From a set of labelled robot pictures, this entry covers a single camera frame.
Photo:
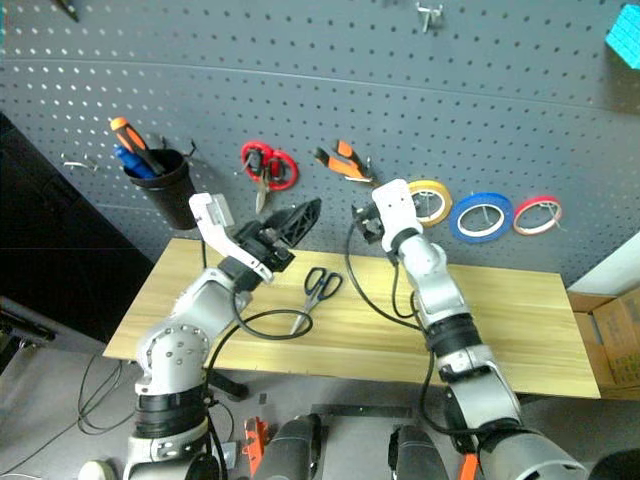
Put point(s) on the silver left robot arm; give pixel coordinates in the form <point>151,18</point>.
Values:
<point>170,350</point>

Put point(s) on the orange tool on floor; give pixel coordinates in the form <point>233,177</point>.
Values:
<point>256,442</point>

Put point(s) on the yellow tape roll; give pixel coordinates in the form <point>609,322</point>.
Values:
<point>440,192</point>

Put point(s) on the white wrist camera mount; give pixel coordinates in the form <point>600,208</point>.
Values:
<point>397,207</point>
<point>215,220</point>

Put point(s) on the black tool cup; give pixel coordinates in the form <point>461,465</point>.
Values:
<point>167,192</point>

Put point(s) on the black table leg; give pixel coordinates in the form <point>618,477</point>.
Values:
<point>227,384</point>

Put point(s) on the orange black pliers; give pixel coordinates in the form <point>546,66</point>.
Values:
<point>345,160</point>

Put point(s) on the orange black screwdriver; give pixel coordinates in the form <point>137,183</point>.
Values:
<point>132,140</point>

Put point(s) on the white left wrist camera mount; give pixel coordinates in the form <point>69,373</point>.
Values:
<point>215,220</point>

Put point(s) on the cyan box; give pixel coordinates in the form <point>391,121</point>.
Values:
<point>625,35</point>

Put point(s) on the white round object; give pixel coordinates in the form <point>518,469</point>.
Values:
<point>95,471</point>

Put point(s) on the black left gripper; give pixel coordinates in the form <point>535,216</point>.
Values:
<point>260,247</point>

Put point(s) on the metal pegboard hook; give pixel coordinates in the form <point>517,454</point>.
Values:
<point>80,162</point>
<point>427,12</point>

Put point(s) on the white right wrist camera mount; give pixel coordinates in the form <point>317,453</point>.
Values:
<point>397,207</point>

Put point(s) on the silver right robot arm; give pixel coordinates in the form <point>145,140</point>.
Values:
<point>445,295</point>

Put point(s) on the dark rounded robot leg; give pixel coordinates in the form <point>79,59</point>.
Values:
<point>417,452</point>
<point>295,447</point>

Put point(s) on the blue tape roll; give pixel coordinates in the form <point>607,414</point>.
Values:
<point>462,225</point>

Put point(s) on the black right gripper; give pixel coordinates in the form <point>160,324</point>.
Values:
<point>371,227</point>

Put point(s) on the red tape roll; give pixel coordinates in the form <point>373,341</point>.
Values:
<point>525,225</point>

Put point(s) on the black flat floor bar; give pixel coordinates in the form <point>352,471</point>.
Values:
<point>362,411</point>

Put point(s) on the dark grey pegboard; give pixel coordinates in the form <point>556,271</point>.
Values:
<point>350,90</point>

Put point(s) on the black pegboard hook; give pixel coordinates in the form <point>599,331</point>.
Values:
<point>190,148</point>

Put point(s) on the cardboard box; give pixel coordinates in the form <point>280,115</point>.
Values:
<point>612,345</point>

